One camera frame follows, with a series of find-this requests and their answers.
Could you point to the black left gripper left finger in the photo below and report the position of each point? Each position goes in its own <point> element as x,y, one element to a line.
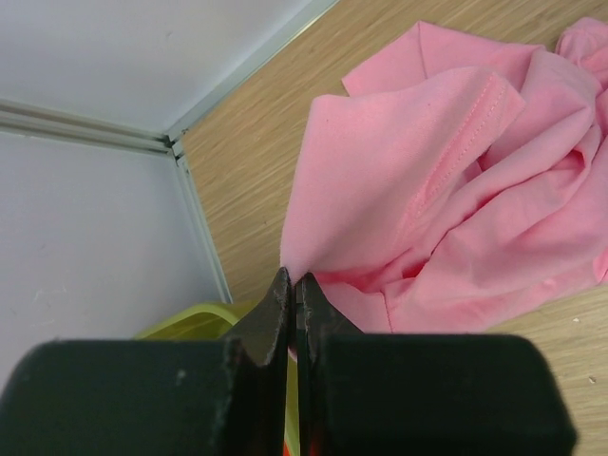
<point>164,397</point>

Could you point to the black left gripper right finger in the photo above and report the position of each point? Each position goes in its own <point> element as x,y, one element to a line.
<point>421,394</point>

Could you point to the pink t shirt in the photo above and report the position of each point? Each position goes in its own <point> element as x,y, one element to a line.
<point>458,183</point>

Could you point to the olive green plastic bin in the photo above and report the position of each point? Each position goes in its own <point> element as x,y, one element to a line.
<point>211,320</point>

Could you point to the white paper scraps left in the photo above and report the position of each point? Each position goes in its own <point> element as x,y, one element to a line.
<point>583,358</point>

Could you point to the aluminium frame post left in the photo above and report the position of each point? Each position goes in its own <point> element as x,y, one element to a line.
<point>34,121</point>

